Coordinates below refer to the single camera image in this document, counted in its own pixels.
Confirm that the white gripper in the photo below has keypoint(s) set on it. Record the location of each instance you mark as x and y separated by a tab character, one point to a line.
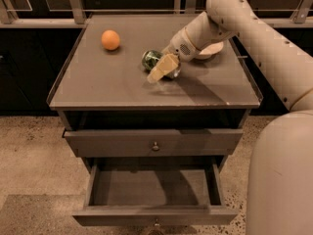
180	48

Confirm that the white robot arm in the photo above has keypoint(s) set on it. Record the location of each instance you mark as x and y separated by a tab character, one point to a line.
280	179

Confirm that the grey drawer cabinet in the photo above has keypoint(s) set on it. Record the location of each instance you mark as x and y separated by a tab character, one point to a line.
100	89

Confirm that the grey upper drawer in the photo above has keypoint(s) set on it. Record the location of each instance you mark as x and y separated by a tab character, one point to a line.
153	142

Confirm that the grey open lower drawer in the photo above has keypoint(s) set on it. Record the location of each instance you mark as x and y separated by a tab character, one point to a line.
154	191

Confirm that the white bowl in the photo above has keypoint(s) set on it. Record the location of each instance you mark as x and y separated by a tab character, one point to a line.
210	50

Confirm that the orange fruit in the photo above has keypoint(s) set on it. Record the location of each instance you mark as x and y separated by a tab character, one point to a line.
110	40

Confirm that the metal window railing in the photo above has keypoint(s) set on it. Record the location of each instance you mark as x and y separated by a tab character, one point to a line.
13	11

